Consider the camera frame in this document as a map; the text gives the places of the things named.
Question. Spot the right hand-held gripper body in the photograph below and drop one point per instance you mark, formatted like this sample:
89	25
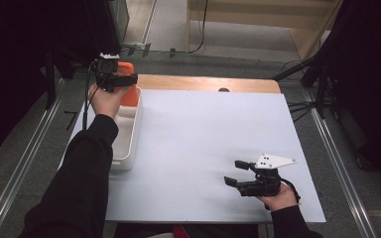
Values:
264	183

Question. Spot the black tripod stand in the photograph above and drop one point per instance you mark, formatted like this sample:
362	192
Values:
320	95

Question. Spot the person's right hand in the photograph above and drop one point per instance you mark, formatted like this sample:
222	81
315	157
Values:
279	200

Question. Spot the person's white garment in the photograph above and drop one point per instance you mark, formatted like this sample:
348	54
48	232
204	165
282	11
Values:
162	235

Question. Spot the white paper sheet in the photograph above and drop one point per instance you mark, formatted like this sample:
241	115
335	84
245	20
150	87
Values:
195	139

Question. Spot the person's dark clothing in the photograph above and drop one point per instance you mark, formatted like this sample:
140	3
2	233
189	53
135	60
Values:
218	231

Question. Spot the orange phone case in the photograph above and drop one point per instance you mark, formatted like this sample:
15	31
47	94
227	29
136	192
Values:
130	97

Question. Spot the person's left hand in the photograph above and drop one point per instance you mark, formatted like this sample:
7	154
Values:
104	102

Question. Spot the person's red garment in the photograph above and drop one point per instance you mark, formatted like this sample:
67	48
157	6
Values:
180	233

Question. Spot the metal floor rail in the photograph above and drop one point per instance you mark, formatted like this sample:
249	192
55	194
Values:
25	162
342	165

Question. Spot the black curtain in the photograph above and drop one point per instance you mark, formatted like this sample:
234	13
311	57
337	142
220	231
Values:
370	66
13	49

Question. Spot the white plastic bin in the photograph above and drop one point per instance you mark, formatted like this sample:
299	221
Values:
125	139

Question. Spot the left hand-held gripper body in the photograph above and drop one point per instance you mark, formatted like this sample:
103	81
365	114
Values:
105	67

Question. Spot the wooden table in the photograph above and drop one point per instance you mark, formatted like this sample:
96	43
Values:
185	82

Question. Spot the wooden shelf unit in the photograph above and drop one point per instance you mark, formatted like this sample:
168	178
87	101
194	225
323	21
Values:
304	36

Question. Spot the grey cabinet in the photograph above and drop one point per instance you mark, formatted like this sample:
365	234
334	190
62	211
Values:
120	16

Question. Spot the black upright stand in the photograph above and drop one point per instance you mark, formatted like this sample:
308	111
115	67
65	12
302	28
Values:
50	86

